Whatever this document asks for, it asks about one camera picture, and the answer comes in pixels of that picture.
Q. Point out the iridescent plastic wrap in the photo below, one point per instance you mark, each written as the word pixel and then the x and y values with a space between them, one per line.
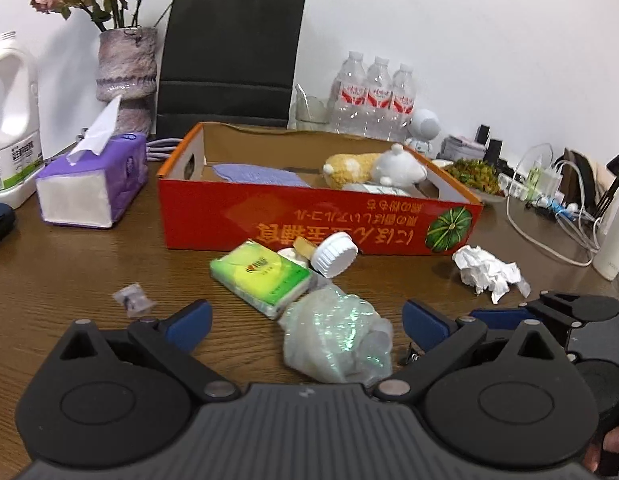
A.
pixel 329 330

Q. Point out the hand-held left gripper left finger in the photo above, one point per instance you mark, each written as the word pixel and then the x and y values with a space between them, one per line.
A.
pixel 189 324

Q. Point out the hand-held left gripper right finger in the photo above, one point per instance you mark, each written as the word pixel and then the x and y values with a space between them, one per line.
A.
pixel 427 325

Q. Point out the green spray bottle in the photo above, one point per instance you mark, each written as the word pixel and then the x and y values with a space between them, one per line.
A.
pixel 535 177

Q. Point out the black and beige bag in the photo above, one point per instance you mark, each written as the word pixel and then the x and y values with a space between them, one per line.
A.
pixel 579 170

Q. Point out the small bottle with white cap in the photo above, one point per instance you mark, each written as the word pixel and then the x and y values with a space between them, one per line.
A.
pixel 334 255

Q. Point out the green tissue packet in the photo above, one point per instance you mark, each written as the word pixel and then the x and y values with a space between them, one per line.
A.
pixel 259 275

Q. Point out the small clear plastic packet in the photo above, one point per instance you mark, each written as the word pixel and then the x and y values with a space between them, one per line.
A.
pixel 134 300

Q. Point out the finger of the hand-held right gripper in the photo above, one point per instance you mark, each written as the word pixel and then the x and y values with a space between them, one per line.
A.
pixel 574 305
pixel 504 314

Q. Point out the white dish of green vegetables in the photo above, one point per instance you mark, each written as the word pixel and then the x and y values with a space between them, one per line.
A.
pixel 474 175

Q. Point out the short black tube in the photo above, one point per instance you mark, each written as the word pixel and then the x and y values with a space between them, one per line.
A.
pixel 483 134

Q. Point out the yellow and white plush toy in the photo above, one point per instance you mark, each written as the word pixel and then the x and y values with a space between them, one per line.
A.
pixel 399 167

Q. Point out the black paper bag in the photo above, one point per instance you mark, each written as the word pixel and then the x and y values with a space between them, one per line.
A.
pixel 229 50

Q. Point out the purple tissue box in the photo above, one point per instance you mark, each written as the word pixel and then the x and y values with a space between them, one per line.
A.
pixel 99 180

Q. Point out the pink and white tin box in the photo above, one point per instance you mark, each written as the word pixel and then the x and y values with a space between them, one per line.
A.
pixel 459 147

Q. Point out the tall black tube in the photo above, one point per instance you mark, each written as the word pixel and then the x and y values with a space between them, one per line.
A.
pixel 494 152

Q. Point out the red cardboard box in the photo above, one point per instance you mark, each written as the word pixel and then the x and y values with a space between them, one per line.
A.
pixel 289 220

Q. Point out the glass cup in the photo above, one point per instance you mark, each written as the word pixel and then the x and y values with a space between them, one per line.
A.
pixel 312 114

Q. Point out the purple knitted pouch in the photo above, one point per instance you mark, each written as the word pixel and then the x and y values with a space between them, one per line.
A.
pixel 259 175

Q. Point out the white robot figure speaker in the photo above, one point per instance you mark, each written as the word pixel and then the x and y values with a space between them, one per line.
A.
pixel 424 127

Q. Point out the clear spoon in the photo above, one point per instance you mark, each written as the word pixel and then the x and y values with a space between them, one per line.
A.
pixel 303 95

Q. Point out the white tissue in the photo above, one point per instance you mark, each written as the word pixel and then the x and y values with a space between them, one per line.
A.
pixel 482 270

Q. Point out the clear water bottle red label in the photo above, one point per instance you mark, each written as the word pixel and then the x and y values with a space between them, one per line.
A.
pixel 403 105
pixel 349 95
pixel 379 100

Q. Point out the person's right hand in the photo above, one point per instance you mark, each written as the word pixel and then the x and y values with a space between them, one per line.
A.
pixel 612 442

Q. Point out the white wet wipes pack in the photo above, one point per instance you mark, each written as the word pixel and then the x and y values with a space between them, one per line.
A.
pixel 379 189

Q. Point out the small metal clip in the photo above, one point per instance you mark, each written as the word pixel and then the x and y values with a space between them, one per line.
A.
pixel 412 355

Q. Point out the mottled purple ceramic vase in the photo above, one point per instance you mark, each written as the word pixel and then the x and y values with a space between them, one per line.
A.
pixel 127 65

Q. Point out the white detergent jug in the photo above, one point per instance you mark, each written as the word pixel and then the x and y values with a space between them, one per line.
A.
pixel 33 125

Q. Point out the white cylindrical device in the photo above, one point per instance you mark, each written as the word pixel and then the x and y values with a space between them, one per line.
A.
pixel 614 240

